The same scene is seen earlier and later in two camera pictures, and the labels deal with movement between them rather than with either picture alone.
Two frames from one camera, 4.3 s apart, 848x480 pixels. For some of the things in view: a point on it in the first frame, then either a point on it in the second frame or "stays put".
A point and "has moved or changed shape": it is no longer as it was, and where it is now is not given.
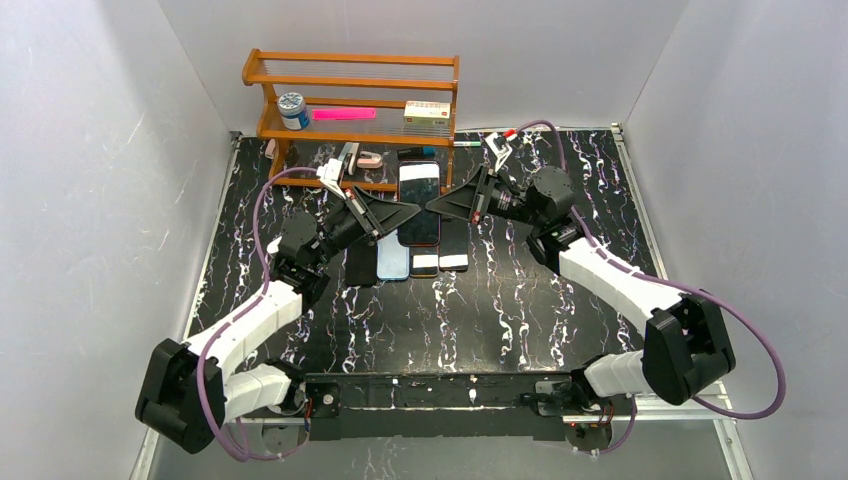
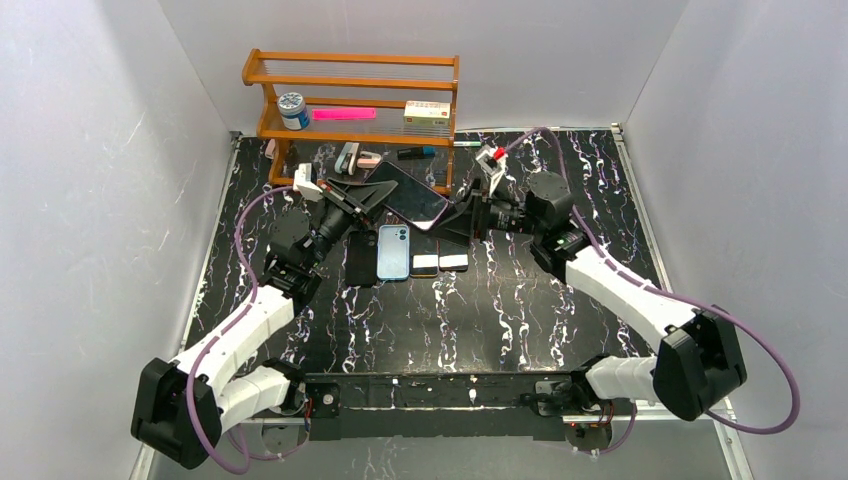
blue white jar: x=293 y=111 stays put
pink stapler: x=369 y=160 stays put
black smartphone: x=419 y=184 has moved or changed shape
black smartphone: x=453 y=245 stays put
